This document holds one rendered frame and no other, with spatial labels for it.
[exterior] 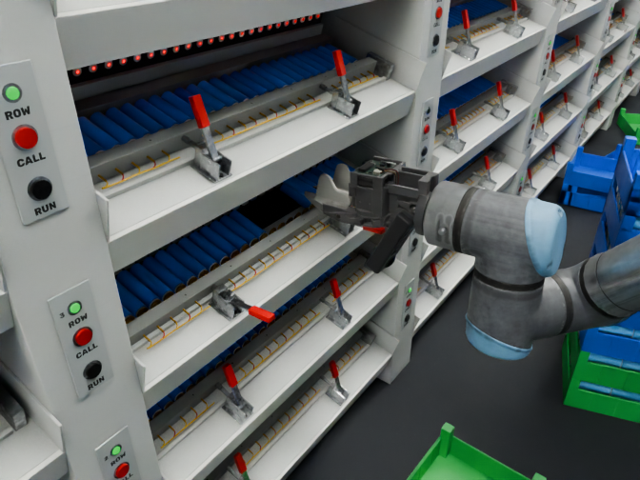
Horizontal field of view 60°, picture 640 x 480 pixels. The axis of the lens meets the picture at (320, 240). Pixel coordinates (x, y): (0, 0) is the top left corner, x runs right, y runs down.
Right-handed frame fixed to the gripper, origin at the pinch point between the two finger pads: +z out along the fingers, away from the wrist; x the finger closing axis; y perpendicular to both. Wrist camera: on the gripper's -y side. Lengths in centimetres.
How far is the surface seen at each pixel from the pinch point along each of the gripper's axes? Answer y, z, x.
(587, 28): 2, -6, -161
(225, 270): -2.8, 0.7, 20.9
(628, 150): -4, -37, -55
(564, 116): -26, -6, -144
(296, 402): -44.0, 4.7, 4.1
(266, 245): -2.8, 0.4, 12.5
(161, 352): -6.2, -1.2, 34.6
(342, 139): 10.3, -5.4, 0.2
